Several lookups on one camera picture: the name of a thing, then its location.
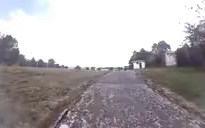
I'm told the grass field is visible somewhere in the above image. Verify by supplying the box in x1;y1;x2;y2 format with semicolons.
0;64;108;128

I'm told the grass verge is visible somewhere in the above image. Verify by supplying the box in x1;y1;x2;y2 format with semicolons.
135;66;205;125

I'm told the small white building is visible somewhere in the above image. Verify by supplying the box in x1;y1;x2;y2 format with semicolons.
131;59;147;70

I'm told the grey asphalt path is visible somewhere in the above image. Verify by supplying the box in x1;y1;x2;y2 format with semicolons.
53;69;205;128

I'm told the row of dark trees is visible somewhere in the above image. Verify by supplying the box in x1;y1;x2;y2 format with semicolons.
129;9;205;71

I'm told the robot's own part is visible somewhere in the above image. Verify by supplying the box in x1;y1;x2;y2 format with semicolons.
59;123;70;128

